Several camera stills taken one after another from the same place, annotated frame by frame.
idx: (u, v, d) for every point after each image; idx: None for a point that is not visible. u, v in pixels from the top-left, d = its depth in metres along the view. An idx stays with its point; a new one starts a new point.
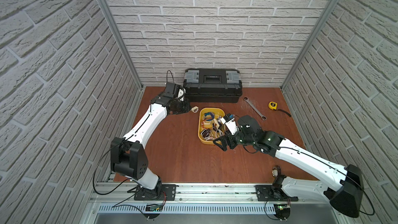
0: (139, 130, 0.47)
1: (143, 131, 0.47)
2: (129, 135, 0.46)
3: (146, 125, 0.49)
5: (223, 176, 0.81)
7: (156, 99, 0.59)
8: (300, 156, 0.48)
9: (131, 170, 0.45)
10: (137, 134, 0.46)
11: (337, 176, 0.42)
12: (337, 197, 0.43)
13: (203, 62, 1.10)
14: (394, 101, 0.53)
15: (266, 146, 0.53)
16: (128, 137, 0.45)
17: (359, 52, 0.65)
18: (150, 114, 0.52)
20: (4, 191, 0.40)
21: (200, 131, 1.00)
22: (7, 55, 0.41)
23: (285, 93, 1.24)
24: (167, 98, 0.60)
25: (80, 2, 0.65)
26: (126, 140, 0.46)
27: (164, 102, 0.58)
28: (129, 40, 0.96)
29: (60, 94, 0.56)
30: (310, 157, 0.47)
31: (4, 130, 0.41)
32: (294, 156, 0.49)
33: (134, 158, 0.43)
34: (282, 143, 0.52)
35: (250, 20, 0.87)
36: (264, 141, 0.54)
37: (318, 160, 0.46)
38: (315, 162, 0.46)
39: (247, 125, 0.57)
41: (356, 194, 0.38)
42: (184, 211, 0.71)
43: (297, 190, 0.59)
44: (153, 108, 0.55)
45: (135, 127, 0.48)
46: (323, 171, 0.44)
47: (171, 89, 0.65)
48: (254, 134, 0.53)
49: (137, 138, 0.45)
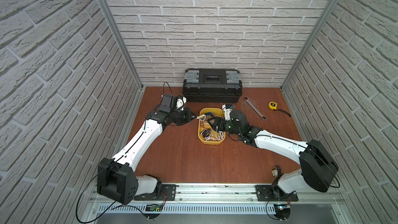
0: (130, 150, 0.44)
1: (134, 153, 0.44)
2: (118, 156, 0.43)
3: (139, 144, 0.46)
5: (223, 177, 0.81)
7: (152, 114, 0.56)
8: (273, 139, 0.56)
9: (118, 195, 0.41)
10: (127, 155, 0.43)
11: (297, 149, 0.48)
12: (304, 171, 0.47)
13: (203, 62, 1.10)
14: (394, 101, 0.53)
15: (249, 138, 0.64)
16: (117, 159, 0.42)
17: (359, 52, 0.65)
18: (143, 132, 0.49)
20: (4, 191, 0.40)
21: (200, 131, 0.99)
22: (7, 55, 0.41)
23: (285, 93, 1.24)
24: (164, 113, 0.57)
25: (80, 2, 0.65)
26: (116, 162, 0.43)
27: (160, 118, 0.55)
28: (129, 40, 0.96)
29: (60, 94, 0.56)
30: (280, 139, 0.55)
31: (4, 130, 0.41)
32: (267, 140, 0.57)
33: (123, 183, 0.40)
34: (260, 132, 0.62)
35: (250, 20, 0.87)
36: (248, 134, 0.64)
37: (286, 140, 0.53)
38: (283, 142, 0.53)
39: (236, 119, 0.66)
41: (313, 162, 0.43)
42: (184, 211, 0.71)
43: (291, 185, 0.60)
44: (147, 125, 0.52)
45: (126, 146, 0.45)
46: (287, 148, 0.51)
47: (169, 103, 0.62)
48: (240, 126, 0.69)
49: (126, 160, 0.42)
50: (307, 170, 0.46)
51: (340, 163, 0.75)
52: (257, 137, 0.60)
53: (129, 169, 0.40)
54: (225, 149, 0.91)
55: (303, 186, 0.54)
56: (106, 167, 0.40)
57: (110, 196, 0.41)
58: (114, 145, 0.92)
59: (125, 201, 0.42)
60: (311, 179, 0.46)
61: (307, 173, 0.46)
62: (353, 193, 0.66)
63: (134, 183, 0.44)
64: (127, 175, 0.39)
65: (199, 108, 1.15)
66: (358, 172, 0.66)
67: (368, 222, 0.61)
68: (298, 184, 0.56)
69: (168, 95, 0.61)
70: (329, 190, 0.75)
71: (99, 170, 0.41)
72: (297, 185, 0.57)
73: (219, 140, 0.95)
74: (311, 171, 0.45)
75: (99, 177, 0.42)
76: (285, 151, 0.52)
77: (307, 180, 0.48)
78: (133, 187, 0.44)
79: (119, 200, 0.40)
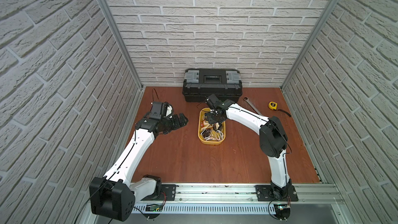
0: (123, 165, 0.42)
1: (127, 167, 0.42)
2: (110, 173, 0.41)
3: (131, 157, 0.44)
5: (223, 177, 0.81)
7: (142, 123, 0.54)
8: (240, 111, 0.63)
9: (115, 212, 0.40)
10: (119, 170, 0.41)
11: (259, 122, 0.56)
12: (261, 141, 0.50)
13: (202, 62, 1.10)
14: (394, 101, 0.53)
15: (221, 109, 0.69)
16: (110, 177, 0.40)
17: (359, 52, 0.65)
18: (134, 144, 0.47)
20: (4, 191, 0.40)
21: (200, 131, 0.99)
22: (7, 55, 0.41)
23: (285, 93, 1.24)
24: (154, 120, 0.55)
25: (80, 2, 0.65)
26: (109, 179, 0.40)
27: (150, 126, 0.53)
28: (129, 40, 0.96)
29: (60, 94, 0.56)
30: (247, 112, 0.61)
31: (4, 130, 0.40)
32: (236, 113, 0.64)
33: (117, 200, 0.38)
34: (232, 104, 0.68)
35: (250, 20, 0.87)
36: (220, 105, 0.69)
37: (251, 114, 0.60)
38: (247, 115, 0.60)
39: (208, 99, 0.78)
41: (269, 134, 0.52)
42: (184, 211, 0.71)
43: (276, 173, 0.64)
44: (137, 135, 0.50)
45: (117, 162, 0.43)
46: (251, 121, 0.59)
47: (159, 110, 0.60)
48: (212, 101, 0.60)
49: (119, 177, 0.40)
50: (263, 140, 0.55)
51: (340, 163, 0.75)
52: (228, 109, 0.66)
53: (123, 184, 0.38)
54: (225, 149, 0.91)
55: (286, 168, 0.61)
56: (98, 186, 0.38)
57: (108, 213, 0.40)
58: (114, 145, 0.92)
59: (124, 219, 0.41)
60: (266, 148, 0.56)
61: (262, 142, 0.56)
62: (353, 193, 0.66)
63: (131, 196, 0.43)
64: (122, 193, 0.38)
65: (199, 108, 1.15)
66: (358, 172, 0.66)
67: (368, 222, 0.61)
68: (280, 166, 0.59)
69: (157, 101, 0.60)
70: (329, 190, 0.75)
71: (91, 191, 0.39)
72: (279, 171, 0.61)
73: (219, 140, 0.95)
74: (266, 141, 0.54)
75: (92, 197, 0.39)
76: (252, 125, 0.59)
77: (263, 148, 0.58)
78: (130, 201, 0.42)
79: (117, 218, 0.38)
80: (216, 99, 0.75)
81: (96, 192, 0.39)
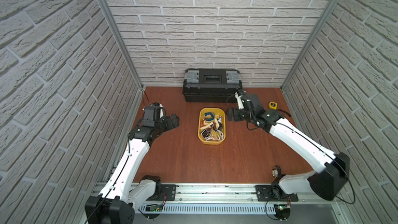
0: (118, 180, 0.41)
1: (123, 182, 0.41)
2: (106, 190, 0.39)
3: (126, 171, 0.43)
5: (223, 177, 0.81)
7: (135, 132, 0.52)
8: (294, 135, 0.49)
9: None
10: (115, 186, 0.40)
11: (323, 158, 0.43)
12: (318, 180, 0.44)
13: (202, 62, 1.10)
14: (394, 101, 0.53)
15: (263, 120, 0.55)
16: (106, 194, 0.39)
17: (359, 52, 0.65)
18: (129, 156, 0.46)
20: (4, 191, 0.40)
21: (200, 131, 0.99)
22: (7, 55, 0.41)
23: (285, 93, 1.24)
24: (147, 128, 0.54)
25: (80, 2, 0.66)
26: (105, 196, 0.39)
27: (144, 135, 0.52)
28: (129, 40, 0.96)
29: (60, 94, 0.56)
30: (304, 138, 0.47)
31: (4, 130, 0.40)
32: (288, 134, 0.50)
33: (116, 218, 0.37)
34: (279, 121, 0.53)
35: (250, 20, 0.87)
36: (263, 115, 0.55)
37: (311, 142, 0.46)
38: (306, 142, 0.46)
39: (247, 100, 0.60)
41: (337, 178, 0.39)
42: (184, 211, 0.71)
43: (293, 187, 0.59)
44: (131, 146, 0.48)
45: (112, 177, 0.42)
46: (311, 153, 0.45)
47: (151, 116, 0.58)
48: (252, 106, 0.60)
49: (116, 193, 0.39)
50: (322, 180, 0.43)
51: None
52: (276, 125, 0.52)
53: (121, 200, 0.38)
54: (225, 149, 0.91)
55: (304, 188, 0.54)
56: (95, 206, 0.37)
57: None
58: (114, 145, 0.92)
59: None
60: (321, 188, 0.45)
61: (320, 181, 0.44)
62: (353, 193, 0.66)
63: (130, 210, 0.42)
64: (119, 209, 0.37)
65: (199, 108, 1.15)
66: (358, 172, 0.66)
67: (368, 222, 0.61)
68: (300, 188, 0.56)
69: (149, 108, 0.58)
70: None
71: (89, 211, 0.38)
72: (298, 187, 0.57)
73: (219, 140, 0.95)
74: (326, 182, 0.42)
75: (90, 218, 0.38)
76: (308, 155, 0.46)
77: (315, 185, 0.46)
78: (129, 215, 0.42)
79: None
80: (257, 104, 0.59)
81: (93, 212, 0.38)
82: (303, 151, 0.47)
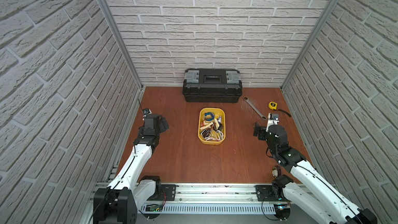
0: (125, 174, 0.45)
1: (130, 176, 0.44)
2: (114, 183, 0.42)
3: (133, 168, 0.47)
5: (223, 177, 0.81)
7: (140, 139, 0.58)
8: (315, 181, 0.49)
9: None
10: (123, 180, 0.43)
11: (343, 210, 0.42)
12: None
13: (202, 62, 1.10)
14: (394, 101, 0.53)
15: (284, 159, 0.57)
16: (114, 185, 0.41)
17: (358, 52, 0.65)
18: (135, 156, 0.51)
20: (4, 191, 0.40)
21: (199, 131, 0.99)
22: (7, 55, 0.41)
23: (285, 93, 1.24)
24: (150, 136, 0.60)
25: (80, 2, 0.65)
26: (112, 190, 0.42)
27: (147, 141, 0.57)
28: (128, 40, 0.96)
29: (60, 94, 0.56)
30: (325, 185, 0.48)
31: (4, 130, 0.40)
32: (309, 178, 0.51)
33: (124, 207, 0.39)
34: (300, 163, 0.54)
35: (250, 20, 0.87)
36: (285, 155, 0.57)
37: (333, 192, 0.46)
38: (328, 192, 0.46)
39: (276, 135, 0.60)
41: None
42: (184, 211, 0.71)
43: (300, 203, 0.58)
44: (137, 149, 0.53)
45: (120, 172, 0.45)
46: (332, 202, 0.45)
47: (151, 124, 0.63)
48: (278, 143, 0.61)
49: (124, 184, 0.42)
50: None
51: (340, 163, 0.75)
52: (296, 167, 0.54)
53: (129, 191, 0.40)
54: (225, 149, 0.91)
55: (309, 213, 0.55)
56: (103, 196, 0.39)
57: None
58: (114, 145, 0.93)
59: None
60: None
61: None
62: (352, 193, 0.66)
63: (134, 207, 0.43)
64: (128, 198, 0.39)
65: (199, 108, 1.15)
66: (358, 173, 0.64)
67: None
68: (307, 210, 0.56)
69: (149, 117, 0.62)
70: None
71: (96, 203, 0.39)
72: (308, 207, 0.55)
73: (219, 140, 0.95)
74: None
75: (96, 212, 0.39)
76: (328, 204, 0.46)
77: None
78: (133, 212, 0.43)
79: None
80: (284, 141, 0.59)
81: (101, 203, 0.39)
82: (325, 199, 0.47)
